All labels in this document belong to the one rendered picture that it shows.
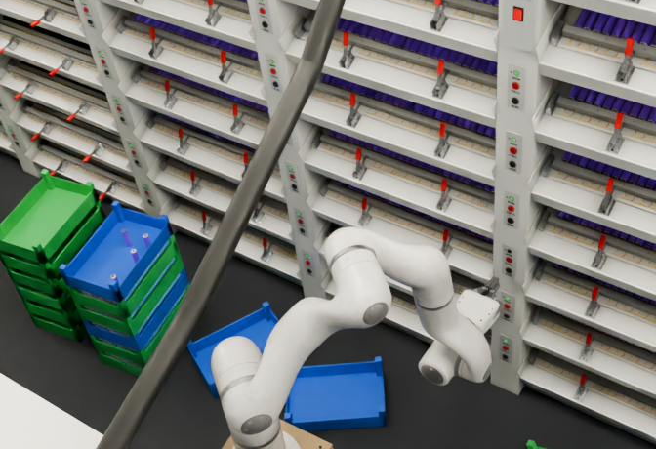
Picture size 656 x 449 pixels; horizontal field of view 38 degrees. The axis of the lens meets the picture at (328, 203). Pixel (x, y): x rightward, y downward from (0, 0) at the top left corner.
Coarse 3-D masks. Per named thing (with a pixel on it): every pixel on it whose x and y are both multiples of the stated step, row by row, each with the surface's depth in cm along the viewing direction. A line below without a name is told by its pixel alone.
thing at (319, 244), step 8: (328, 224) 304; (336, 224) 305; (320, 232) 302; (328, 232) 304; (320, 240) 303; (320, 248) 305; (456, 272) 287; (392, 280) 293; (456, 280) 284; (464, 280) 283; (472, 280) 283; (400, 288) 293; (408, 288) 290; (456, 288) 286; (464, 288) 285; (472, 288) 282; (456, 296) 285
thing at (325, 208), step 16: (320, 176) 290; (320, 192) 290; (320, 208) 290; (336, 208) 289; (352, 208) 287; (352, 224) 285; (368, 224) 283; (384, 224) 282; (400, 240) 278; (416, 240) 276; (432, 240) 275; (464, 256) 270; (464, 272) 270; (480, 272) 266
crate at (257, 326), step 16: (240, 320) 319; (256, 320) 323; (272, 320) 324; (208, 336) 315; (224, 336) 320; (240, 336) 320; (256, 336) 320; (192, 352) 314; (208, 352) 317; (208, 368) 313; (208, 384) 302
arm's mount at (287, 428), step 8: (288, 424) 250; (288, 432) 249; (296, 432) 248; (304, 432) 248; (232, 440) 248; (296, 440) 247; (304, 440) 247; (312, 440) 246; (320, 440) 246; (224, 448) 247; (304, 448) 245; (312, 448) 245; (320, 448) 245; (328, 448) 245
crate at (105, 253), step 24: (120, 216) 305; (144, 216) 302; (96, 240) 299; (120, 240) 302; (72, 264) 291; (96, 264) 295; (120, 264) 294; (144, 264) 291; (96, 288) 284; (120, 288) 282
